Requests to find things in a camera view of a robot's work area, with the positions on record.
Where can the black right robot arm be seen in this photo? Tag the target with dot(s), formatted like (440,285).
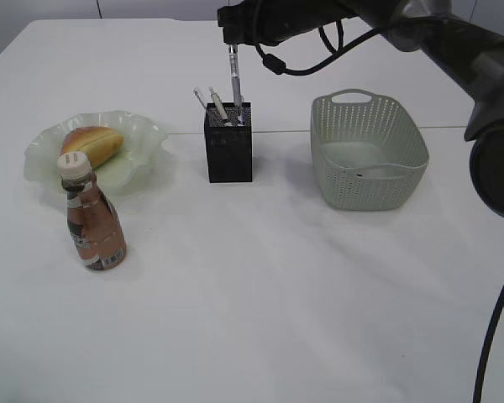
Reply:
(473,57)

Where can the grey-green woven plastic basket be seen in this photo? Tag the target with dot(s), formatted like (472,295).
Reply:
(366,156)

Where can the cream and beige pen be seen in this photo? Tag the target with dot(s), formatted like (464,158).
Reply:
(220,107)

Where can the brown coffee drink bottle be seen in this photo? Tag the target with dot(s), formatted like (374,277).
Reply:
(91,218)

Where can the black mesh pen holder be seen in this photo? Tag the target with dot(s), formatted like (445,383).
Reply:
(228,148)

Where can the pale green wavy glass plate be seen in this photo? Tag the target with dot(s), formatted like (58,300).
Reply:
(128,171)

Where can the clear plastic ruler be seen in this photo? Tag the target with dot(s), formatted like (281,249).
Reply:
(201,98)

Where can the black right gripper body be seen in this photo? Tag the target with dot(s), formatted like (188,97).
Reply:
(236,23)

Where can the sugared bread roll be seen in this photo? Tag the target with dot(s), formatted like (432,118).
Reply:
(98,143)

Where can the white and grey pen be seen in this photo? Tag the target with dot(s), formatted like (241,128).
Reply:
(235,81)

